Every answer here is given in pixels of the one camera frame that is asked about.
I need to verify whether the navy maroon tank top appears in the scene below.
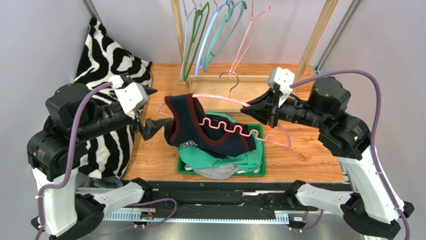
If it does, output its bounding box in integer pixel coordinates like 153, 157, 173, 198
164, 94, 256, 159

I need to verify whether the green tank top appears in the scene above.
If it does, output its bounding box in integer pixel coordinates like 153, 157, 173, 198
176, 112, 265, 173

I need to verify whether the light blue plastic hanger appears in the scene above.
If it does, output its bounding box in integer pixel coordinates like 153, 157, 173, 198
194, 0, 235, 78

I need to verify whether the grey tank top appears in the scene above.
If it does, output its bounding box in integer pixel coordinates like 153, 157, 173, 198
193, 164, 241, 180

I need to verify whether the pink wire hanger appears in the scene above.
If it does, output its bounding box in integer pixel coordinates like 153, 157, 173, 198
226, 0, 272, 80

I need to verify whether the green plastic hanger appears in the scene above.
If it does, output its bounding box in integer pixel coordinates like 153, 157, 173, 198
189, 1, 211, 75

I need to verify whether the teal plastic hanger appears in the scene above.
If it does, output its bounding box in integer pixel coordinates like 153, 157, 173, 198
202, 0, 249, 72

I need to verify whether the blue white striped tank top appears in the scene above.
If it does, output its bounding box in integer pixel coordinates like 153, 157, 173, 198
184, 164, 193, 171

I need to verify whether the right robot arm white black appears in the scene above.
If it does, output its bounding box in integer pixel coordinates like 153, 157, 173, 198
240, 76, 414, 239

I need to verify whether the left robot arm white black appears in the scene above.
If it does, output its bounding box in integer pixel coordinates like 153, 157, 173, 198
27, 73, 170, 240

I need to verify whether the green plastic tray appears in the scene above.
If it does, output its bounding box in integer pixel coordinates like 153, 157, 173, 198
176, 123, 267, 177

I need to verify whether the zebra print blanket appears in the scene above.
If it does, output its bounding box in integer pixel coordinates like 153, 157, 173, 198
32, 17, 154, 180

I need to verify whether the wooden clothes rack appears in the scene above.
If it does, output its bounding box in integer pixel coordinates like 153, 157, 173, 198
171, 0, 338, 115

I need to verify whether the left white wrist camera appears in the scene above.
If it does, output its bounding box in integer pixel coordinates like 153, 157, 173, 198
108, 75, 149, 119

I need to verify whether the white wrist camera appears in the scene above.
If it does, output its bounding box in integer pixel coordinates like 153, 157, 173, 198
267, 67, 295, 107
108, 75, 149, 119

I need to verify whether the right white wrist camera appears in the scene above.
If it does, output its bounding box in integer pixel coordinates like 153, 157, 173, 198
267, 67, 295, 107

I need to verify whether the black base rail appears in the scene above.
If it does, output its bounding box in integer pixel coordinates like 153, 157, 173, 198
83, 181, 367, 226

